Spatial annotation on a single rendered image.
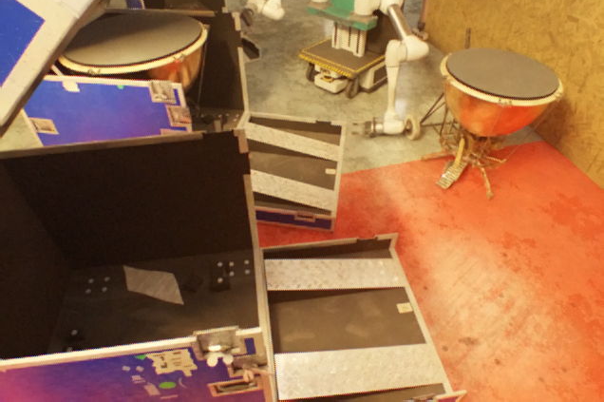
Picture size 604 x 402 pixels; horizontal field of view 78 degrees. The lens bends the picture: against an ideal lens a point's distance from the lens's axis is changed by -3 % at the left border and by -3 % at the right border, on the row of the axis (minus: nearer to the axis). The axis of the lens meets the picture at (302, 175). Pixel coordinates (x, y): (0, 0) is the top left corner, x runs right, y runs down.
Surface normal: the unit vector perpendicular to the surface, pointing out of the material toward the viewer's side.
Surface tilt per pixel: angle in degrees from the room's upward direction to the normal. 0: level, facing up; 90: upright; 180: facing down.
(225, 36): 90
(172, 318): 0
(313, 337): 2
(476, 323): 0
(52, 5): 90
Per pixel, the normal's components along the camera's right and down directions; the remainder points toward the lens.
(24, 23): 0.15, 0.65
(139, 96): -0.15, 0.65
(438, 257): 0.00, -0.75
